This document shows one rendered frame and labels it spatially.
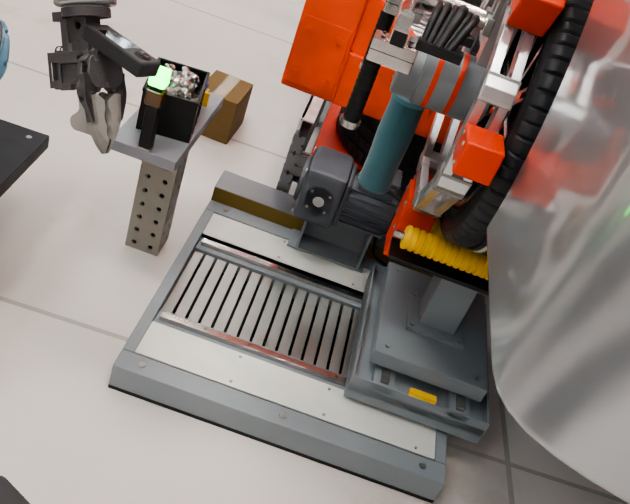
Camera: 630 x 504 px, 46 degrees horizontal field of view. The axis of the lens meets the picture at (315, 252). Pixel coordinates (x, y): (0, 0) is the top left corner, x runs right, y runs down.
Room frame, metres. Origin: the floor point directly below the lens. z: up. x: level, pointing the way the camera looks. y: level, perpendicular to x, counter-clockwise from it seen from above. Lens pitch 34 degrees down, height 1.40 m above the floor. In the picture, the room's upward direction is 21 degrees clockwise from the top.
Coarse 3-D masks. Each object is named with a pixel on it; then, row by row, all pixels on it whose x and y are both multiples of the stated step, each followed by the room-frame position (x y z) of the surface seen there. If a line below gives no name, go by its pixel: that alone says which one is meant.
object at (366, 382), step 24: (360, 312) 1.69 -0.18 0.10; (360, 336) 1.52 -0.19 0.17; (360, 360) 1.45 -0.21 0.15; (360, 384) 1.37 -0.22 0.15; (384, 384) 1.38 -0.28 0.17; (408, 384) 1.43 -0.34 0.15; (384, 408) 1.37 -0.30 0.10; (408, 408) 1.37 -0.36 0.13; (432, 408) 1.37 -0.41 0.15; (456, 408) 1.39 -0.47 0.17; (480, 408) 1.45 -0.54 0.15; (456, 432) 1.38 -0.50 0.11; (480, 432) 1.38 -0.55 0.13
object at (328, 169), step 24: (312, 168) 1.84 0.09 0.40; (336, 168) 1.88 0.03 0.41; (312, 192) 1.82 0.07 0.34; (336, 192) 1.83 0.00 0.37; (360, 192) 1.87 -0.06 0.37; (312, 216) 1.83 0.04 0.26; (336, 216) 1.85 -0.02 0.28; (360, 216) 1.86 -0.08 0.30; (384, 216) 1.85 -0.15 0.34; (312, 240) 1.97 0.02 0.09; (336, 240) 2.00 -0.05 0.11; (360, 240) 2.00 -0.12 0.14; (360, 264) 1.95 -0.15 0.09; (384, 264) 1.98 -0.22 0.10
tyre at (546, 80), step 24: (576, 0) 1.45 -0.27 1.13; (552, 24) 1.45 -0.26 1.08; (576, 24) 1.41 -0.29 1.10; (552, 48) 1.38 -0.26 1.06; (552, 72) 1.35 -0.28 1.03; (528, 96) 1.35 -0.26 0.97; (552, 96) 1.32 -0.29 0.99; (528, 120) 1.31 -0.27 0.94; (504, 144) 1.35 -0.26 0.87; (528, 144) 1.29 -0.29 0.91; (504, 168) 1.29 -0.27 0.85; (480, 192) 1.34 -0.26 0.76; (504, 192) 1.29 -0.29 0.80; (456, 216) 1.43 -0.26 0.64; (480, 216) 1.31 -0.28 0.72; (456, 240) 1.40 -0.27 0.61; (480, 240) 1.37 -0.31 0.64
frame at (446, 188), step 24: (504, 24) 1.44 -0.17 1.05; (504, 48) 1.40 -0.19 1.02; (528, 48) 1.42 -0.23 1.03; (480, 96) 1.34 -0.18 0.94; (504, 96) 1.35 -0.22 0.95; (456, 120) 1.80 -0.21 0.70; (432, 144) 1.74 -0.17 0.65; (456, 144) 1.35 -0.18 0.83; (432, 168) 1.69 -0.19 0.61; (432, 192) 1.38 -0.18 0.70; (456, 192) 1.35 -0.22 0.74; (432, 216) 1.50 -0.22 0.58
